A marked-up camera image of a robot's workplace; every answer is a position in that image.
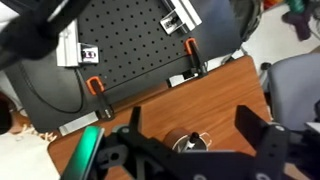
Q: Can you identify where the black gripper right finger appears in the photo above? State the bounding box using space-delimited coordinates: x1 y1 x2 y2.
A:
234 105 268 149

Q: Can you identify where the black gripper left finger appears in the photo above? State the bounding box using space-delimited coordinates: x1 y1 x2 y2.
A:
129 106 142 132

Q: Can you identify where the steel measuring jar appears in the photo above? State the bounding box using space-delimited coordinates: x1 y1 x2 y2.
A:
163 128 212 153

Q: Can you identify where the black marker pen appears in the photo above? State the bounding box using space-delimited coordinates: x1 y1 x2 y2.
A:
186 132 200 150

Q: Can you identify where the orange black clamp near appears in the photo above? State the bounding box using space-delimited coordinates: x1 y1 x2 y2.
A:
86 76 114 121

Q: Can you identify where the orange black clamp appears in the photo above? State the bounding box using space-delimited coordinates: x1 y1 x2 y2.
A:
184 38 208 78
86 76 114 121

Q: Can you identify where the grey office chair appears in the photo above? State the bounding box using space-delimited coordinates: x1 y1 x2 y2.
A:
267 53 320 131

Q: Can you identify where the black perforated breadboard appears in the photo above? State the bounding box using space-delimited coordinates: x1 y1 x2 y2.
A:
78 0 189 89

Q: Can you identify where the orange black clamp far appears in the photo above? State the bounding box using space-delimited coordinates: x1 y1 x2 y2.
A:
184 38 208 78

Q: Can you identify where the black cable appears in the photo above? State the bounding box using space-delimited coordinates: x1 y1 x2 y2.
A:
18 63 85 114

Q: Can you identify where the aluminium extrusion rail near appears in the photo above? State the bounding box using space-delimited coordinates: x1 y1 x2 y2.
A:
56 20 99 67

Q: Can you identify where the aluminium extrusion rail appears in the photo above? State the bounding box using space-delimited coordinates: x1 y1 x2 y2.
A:
159 0 202 35
56 20 99 67

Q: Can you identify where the aluminium extrusion rail far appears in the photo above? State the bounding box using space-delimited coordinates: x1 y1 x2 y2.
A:
159 0 202 35

